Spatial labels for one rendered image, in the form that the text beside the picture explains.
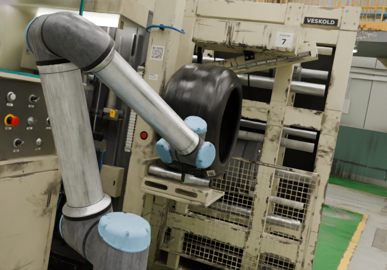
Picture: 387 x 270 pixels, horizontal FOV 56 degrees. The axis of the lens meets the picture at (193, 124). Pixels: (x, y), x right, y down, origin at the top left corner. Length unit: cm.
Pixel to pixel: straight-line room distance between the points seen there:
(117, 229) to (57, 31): 53
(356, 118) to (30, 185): 991
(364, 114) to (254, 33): 902
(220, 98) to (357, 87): 952
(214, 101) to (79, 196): 80
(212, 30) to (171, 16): 30
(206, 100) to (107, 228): 84
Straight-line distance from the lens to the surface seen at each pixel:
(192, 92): 171
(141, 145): 202
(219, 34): 219
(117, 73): 99
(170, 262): 273
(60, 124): 109
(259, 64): 224
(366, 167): 1094
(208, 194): 182
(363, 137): 1092
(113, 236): 105
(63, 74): 106
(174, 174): 187
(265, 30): 214
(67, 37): 96
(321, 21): 245
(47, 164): 189
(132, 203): 208
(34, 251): 201
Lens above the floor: 126
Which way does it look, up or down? 3 degrees down
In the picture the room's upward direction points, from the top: 10 degrees clockwise
